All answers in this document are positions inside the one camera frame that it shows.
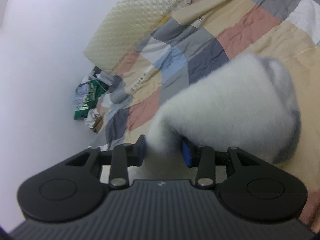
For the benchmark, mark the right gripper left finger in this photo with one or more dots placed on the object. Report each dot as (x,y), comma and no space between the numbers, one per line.
(123,157)

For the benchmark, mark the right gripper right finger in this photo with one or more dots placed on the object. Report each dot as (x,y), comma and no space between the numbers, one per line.
(203,158)

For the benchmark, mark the cardboard box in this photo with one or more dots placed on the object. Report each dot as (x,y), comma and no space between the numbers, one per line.
(97,125)

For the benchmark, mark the white crumpled cloth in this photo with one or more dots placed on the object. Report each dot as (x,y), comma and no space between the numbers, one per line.
(92,118)

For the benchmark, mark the green printed bag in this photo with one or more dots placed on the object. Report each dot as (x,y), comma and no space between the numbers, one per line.
(81,111)

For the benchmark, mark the tissue pack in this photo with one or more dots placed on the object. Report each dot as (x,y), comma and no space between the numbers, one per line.
(85,92)

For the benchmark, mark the cream quilted headboard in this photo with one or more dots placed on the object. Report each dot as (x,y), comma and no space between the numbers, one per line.
(124,26)

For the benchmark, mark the patchwork plaid duvet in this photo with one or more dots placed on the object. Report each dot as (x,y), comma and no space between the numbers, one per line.
(199,38)

